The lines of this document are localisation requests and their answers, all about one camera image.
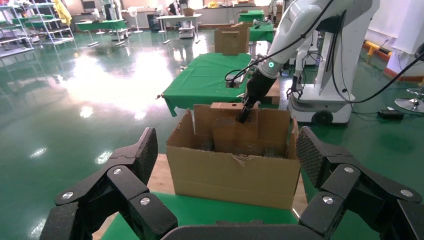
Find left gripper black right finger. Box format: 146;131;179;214
295;125;424;240

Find small white table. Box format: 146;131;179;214
154;13;204;45

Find black hanging cable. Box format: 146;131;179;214
329;8;424;104

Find light wooden block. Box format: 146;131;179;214
261;78;282;106

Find white metal rack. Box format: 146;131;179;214
0;3;36;59
31;1;76;46

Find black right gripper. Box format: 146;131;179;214
235;68;278;125

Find small brown cardboard box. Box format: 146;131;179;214
210;101;260;157

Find large open cardboard carton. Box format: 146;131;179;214
165;104;302;211

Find plain green tablecloth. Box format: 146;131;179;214
161;52;253;117

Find white standing fan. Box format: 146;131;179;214
126;6;144;34

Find white wheeled robot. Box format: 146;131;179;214
286;0;382;126

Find upright cardboard box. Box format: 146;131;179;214
214;26;250;56

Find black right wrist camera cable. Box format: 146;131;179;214
224;0;335;84

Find small white cart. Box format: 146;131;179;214
178;20;197;39

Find chrome stool base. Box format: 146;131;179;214
394;86;424;114

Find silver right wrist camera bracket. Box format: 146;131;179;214
224;58;258;90

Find yellow garment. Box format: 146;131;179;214
53;0;73;27

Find black power adapter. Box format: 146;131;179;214
377;109;406;121

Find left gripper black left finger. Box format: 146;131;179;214
39;127;179;240

